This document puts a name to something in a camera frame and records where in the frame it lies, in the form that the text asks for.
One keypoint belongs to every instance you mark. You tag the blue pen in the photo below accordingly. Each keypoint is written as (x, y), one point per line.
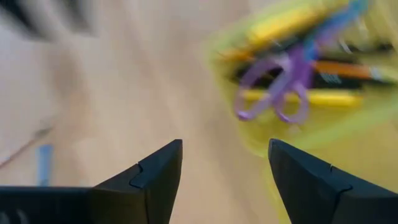
(45, 165)

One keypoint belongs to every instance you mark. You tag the purple scissors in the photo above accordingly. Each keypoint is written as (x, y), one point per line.
(295, 74)

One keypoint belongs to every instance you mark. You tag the orange pencil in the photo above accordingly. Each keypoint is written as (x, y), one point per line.
(342, 70)

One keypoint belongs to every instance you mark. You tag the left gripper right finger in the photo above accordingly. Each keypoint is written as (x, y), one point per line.
(311, 196)

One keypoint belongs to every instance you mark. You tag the black pen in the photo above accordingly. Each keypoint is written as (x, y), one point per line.
(329, 80)

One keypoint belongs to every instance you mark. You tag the yellow-green translucent supply box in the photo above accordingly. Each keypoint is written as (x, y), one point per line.
(342, 140)

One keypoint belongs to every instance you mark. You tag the black aluminium table frame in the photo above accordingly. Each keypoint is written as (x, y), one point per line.
(18, 18)

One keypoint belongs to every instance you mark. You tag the yellow marker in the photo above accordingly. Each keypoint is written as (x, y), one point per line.
(286, 25)

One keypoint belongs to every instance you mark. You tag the tan wooden pencil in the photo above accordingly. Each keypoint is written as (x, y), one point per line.
(28, 146)

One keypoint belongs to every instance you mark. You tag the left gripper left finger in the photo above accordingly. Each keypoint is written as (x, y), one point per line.
(155, 193)

